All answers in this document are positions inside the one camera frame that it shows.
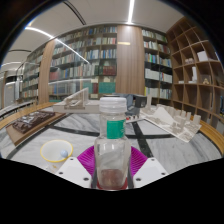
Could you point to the small pale blue ball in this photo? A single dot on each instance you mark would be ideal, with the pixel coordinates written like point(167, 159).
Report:
point(63, 153)

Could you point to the wooden cubby shelf unit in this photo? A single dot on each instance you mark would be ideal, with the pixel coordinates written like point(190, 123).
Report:
point(200, 66)

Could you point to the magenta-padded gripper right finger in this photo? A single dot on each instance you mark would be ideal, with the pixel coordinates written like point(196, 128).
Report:
point(150, 171)

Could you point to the white ramp architectural model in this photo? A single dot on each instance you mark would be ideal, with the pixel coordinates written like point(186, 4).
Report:
point(75, 105)

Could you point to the dark bookshelf with books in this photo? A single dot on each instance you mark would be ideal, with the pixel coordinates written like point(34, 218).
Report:
point(156, 63)
point(83, 60)
point(30, 83)

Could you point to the white block architectural model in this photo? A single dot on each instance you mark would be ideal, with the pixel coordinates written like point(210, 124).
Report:
point(170, 121)

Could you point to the dark grey architectural model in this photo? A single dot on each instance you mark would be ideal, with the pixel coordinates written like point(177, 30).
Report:
point(138, 101)

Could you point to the clear plastic bottle green label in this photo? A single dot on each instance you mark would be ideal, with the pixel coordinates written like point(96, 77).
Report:
point(112, 133)

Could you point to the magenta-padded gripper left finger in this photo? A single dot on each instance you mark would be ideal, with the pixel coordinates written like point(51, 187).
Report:
point(75, 171)

